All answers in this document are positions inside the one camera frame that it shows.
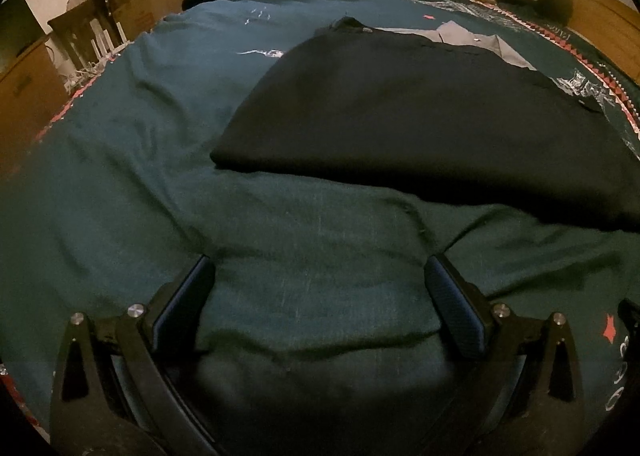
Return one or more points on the wooden headboard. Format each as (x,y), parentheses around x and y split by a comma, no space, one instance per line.
(605,11)

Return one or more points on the black monitor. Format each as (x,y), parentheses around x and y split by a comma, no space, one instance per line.
(17,24)

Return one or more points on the black pants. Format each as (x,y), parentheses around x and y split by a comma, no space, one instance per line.
(425,126)

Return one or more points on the wooden dresser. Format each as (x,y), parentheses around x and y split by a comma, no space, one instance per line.
(25,96)

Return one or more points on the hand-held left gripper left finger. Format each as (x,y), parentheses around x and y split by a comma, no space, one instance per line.
(177,308)

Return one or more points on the dark wooden chair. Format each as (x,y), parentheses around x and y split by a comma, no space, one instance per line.
(82,34)

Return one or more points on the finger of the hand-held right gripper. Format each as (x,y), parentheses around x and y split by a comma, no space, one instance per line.
(630,316)

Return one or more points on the green patterned blanket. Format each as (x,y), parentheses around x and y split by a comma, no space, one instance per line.
(280,261)

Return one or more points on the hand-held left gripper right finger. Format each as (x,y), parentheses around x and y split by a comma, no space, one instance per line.
(457,308)

